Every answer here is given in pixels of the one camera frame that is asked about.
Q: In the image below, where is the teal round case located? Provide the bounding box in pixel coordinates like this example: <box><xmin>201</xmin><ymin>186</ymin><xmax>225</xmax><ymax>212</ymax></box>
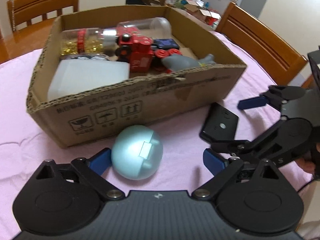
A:
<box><xmin>111</xmin><ymin>125</ymin><xmax>163</xmax><ymax>180</ymax></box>

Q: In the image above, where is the grey toy figure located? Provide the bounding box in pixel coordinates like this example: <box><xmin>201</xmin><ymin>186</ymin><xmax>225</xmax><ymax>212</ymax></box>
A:
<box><xmin>161</xmin><ymin>54</ymin><xmax>216</xmax><ymax>72</ymax></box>

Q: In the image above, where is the white plastic container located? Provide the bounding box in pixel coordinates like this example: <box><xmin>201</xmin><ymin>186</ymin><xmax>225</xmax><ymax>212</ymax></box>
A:
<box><xmin>47</xmin><ymin>59</ymin><xmax>130</xmax><ymax>101</ymax></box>

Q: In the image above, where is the clear plastic jar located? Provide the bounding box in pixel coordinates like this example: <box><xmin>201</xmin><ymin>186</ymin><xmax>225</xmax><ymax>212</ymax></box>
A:
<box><xmin>117</xmin><ymin>17</ymin><xmax>171</xmax><ymax>39</ymax></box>

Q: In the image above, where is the red toy train engine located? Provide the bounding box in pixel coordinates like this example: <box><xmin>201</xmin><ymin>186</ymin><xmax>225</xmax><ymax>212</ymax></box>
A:
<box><xmin>115</xmin><ymin>33</ymin><xmax>154</xmax><ymax>73</ymax></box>

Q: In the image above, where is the gold capsule bottle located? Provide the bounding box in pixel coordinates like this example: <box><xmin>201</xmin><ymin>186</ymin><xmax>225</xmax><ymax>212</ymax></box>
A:
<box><xmin>61</xmin><ymin>28</ymin><xmax>117</xmax><ymax>56</ymax></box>

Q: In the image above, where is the black rectangular case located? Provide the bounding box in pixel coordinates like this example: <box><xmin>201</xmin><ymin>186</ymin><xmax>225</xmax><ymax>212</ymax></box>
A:
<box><xmin>199</xmin><ymin>102</ymin><xmax>239</xmax><ymax>144</ymax></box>

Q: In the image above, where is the pink cloth mat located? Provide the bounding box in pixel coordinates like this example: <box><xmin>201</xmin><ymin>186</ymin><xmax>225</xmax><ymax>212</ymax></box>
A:
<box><xmin>1</xmin><ymin>38</ymin><xmax>279</xmax><ymax>239</ymax></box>

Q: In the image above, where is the wooden chair right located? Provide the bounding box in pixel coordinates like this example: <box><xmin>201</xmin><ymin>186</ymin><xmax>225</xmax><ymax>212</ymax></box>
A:
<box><xmin>216</xmin><ymin>2</ymin><xmax>308</xmax><ymax>85</ymax></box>

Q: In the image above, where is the wooden chair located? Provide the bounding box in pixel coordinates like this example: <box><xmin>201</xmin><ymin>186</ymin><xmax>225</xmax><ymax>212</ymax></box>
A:
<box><xmin>7</xmin><ymin>0</ymin><xmax>79</xmax><ymax>32</ymax></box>
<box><xmin>216</xmin><ymin>2</ymin><xmax>308</xmax><ymax>85</ymax></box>

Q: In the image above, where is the cardboard box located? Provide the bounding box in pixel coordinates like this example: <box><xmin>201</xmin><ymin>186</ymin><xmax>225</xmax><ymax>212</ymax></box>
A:
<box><xmin>26</xmin><ymin>5</ymin><xmax>246</xmax><ymax>148</ymax></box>

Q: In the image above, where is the grey refrigerator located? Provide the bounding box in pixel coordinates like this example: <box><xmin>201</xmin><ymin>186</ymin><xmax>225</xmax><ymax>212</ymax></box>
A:
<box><xmin>237</xmin><ymin>0</ymin><xmax>267</xmax><ymax>18</ymax></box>

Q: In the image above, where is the wooden chair back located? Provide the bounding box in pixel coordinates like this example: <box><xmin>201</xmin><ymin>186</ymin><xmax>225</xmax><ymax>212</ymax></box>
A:
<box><xmin>7</xmin><ymin>0</ymin><xmax>79</xmax><ymax>32</ymax></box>

